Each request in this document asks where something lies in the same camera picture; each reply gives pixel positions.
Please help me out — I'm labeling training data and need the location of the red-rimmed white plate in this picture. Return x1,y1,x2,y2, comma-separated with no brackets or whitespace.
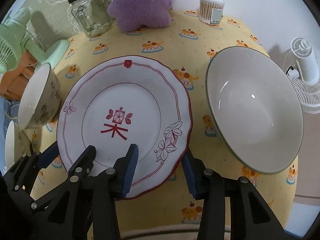
56,55,193,199

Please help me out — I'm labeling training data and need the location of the grey plaid pillow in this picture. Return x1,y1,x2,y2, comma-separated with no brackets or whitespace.
0,97,20,170

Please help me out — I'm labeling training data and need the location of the wooden bed headboard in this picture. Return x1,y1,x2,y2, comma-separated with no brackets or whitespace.
0,51,38,100

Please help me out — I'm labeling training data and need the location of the yellow patterned tablecloth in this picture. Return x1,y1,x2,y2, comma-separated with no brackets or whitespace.
15,10,299,233

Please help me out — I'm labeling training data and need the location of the green desk fan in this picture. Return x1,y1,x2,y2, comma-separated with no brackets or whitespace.
1,8,69,74

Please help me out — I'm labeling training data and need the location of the glass jar black lid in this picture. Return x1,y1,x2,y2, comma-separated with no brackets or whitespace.
68,0,114,38

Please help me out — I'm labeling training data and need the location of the white floor fan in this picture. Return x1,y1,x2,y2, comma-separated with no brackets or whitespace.
283,37,319,114

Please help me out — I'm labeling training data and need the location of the purple plush toy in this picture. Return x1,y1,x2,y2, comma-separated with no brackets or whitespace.
107,0,172,33

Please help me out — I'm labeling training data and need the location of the cotton swab container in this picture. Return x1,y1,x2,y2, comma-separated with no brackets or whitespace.
198,0,225,25

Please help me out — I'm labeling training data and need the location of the green patterned wall mat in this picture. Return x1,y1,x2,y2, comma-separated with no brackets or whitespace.
10,0,82,50

